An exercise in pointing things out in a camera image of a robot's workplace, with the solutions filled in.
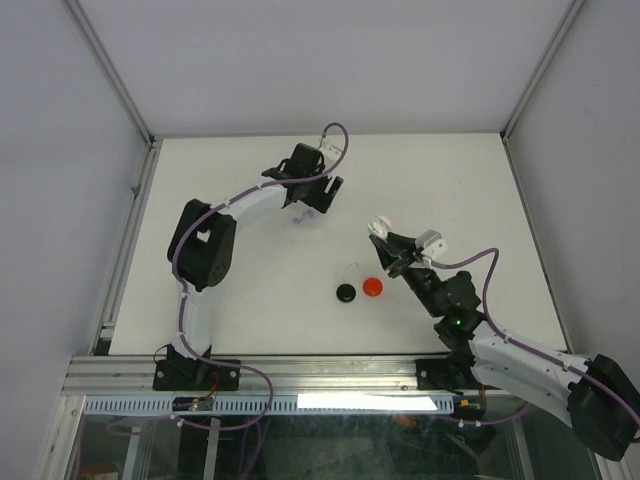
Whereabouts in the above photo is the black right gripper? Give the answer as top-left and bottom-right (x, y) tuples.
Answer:
(371, 228), (443, 318)

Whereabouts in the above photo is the white round charging case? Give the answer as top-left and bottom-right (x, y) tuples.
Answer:
(367, 215), (391, 240)

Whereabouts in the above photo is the orange round charging case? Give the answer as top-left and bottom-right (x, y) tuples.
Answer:
(362, 277), (384, 297)

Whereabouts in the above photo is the black round charging case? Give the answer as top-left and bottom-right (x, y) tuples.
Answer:
(336, 283), (357, 303)

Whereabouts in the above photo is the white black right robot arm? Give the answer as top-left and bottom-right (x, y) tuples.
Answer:
(369, 228), (639, 461)

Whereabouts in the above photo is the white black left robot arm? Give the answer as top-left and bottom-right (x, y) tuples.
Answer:
(167, 140), (348, 389)

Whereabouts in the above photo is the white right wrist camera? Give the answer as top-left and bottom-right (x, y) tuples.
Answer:
(414, 229), (448, 267)

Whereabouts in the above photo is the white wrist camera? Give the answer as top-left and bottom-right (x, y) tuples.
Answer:
(414, 229), (448, 267)
(319, 138), (343, 157)

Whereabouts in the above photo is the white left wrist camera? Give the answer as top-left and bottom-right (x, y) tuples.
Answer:
(319, 138), (343, 157)

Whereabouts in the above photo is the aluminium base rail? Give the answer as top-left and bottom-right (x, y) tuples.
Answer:
(62, 353), (601, 394)

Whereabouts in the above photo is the aluminium corner frame post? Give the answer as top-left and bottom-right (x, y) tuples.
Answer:
(500, 0), (587, 144)

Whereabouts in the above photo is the left aluminium frame post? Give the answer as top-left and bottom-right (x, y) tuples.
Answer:
(61, 0), (155, 148)

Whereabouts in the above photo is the white slotted cable duct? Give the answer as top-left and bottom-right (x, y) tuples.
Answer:
(84, 393), (454, 417)

